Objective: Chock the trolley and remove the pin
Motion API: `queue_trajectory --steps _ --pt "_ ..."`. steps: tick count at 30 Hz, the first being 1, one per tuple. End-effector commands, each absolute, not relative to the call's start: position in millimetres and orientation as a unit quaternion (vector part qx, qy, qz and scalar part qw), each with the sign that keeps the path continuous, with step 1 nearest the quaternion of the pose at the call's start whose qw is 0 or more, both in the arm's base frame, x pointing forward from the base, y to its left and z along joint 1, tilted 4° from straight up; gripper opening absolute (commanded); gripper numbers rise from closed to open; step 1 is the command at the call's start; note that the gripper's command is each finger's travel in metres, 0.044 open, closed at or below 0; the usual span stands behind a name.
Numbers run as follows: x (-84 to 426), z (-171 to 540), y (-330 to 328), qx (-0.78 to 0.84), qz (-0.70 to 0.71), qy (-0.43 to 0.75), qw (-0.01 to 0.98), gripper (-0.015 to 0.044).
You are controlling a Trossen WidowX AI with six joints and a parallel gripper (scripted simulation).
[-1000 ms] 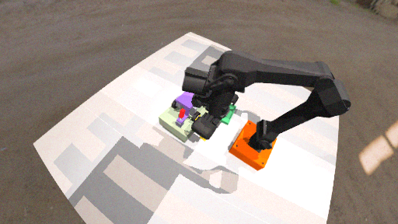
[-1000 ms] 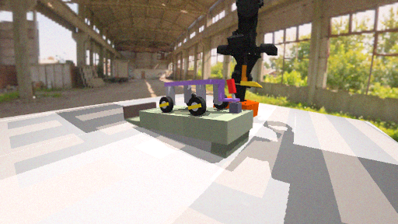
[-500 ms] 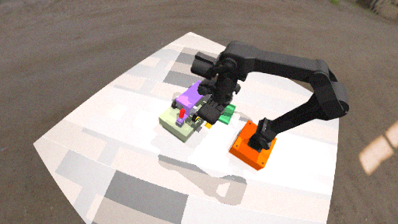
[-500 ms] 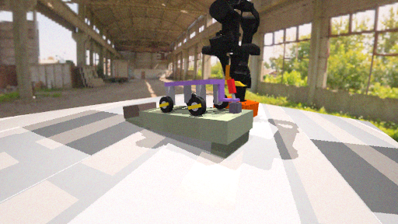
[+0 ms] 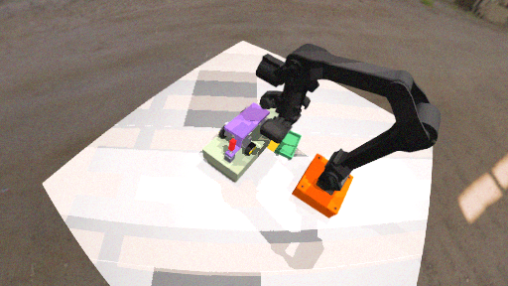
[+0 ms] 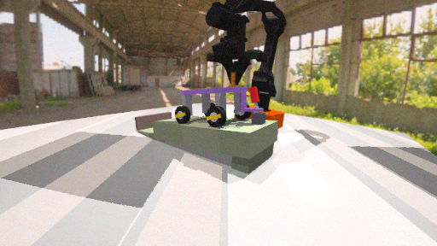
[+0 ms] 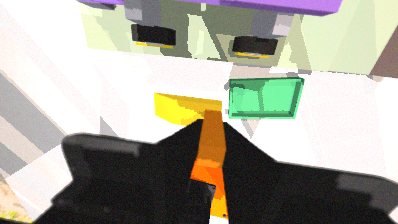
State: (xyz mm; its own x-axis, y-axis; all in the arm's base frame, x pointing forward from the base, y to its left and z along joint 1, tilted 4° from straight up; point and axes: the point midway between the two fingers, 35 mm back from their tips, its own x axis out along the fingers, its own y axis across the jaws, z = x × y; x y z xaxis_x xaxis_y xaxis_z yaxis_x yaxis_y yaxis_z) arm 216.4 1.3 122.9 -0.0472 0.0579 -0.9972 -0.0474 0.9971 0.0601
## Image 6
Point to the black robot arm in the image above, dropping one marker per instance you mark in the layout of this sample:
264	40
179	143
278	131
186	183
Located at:
222	16

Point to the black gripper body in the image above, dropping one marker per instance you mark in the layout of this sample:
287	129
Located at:
239	54

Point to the red-headed stop pin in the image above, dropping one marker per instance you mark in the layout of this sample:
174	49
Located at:
254	96

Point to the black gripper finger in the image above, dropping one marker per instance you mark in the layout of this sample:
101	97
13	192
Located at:
229	67
241	67

